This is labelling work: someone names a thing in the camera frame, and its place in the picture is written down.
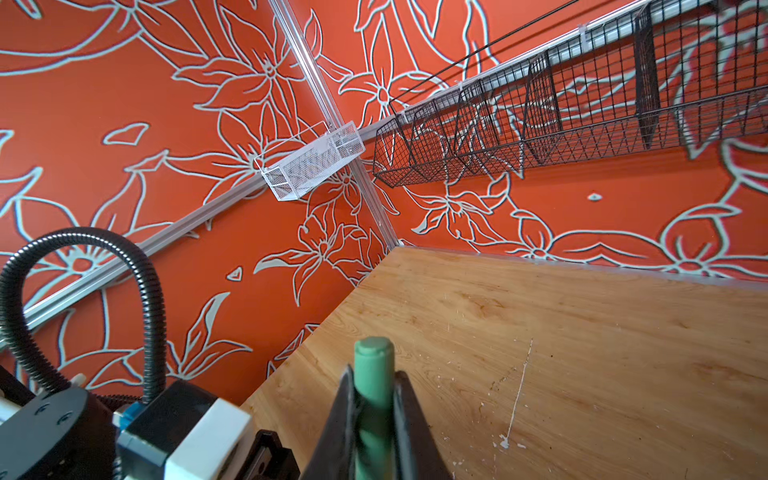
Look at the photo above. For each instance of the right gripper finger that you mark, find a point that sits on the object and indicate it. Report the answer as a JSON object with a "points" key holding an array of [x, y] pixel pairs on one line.
{"points": [[416, 455]]}

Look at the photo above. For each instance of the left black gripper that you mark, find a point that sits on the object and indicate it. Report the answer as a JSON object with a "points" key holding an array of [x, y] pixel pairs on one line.
{"points": [[334, 454]]}

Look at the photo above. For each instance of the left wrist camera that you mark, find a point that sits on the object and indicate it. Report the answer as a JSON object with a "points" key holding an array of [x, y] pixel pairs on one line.
{"points": [[185, 433]]}

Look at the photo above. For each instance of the green pen cap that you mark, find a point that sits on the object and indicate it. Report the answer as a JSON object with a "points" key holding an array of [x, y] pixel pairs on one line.
{"points": [[373, 368]]}

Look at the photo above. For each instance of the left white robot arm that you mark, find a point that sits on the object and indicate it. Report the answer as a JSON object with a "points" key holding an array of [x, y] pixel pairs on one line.
{"points": [[187, 314]]}

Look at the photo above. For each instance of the clear plastic bin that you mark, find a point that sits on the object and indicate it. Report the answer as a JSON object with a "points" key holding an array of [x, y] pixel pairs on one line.
{"points": [[300, 171]]}

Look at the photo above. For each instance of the black wire mesh basket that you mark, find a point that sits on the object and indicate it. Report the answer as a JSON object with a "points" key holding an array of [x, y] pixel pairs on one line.
{"points": [[654, 75]]}

